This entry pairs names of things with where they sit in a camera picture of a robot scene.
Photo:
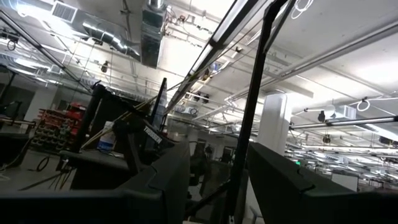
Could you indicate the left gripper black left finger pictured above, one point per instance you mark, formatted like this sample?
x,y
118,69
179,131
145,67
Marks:
x,y
174,186

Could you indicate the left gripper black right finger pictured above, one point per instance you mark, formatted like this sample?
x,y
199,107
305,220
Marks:
x,y
276,186

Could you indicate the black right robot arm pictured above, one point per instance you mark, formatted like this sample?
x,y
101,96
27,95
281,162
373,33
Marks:
x,y
136,137

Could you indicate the white column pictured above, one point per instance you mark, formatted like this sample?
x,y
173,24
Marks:
x,y
273,124

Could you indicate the white and blue container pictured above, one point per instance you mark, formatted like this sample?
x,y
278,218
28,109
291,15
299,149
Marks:
x,y
106,143

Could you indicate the black pole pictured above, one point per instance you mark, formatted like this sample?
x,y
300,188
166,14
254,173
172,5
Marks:
x,y
88,118

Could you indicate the red parts bin rack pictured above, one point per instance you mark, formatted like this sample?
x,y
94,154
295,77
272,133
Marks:
x,y
56,124

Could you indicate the ceiling vent grille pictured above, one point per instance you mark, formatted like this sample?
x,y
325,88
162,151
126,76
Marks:
x,y
63,12

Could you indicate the rectangular metal ceiling duct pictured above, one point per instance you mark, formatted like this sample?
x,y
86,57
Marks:
x,y
152,37

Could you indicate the round silver ceiling duct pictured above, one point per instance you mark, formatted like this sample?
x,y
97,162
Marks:
x,y
105,35

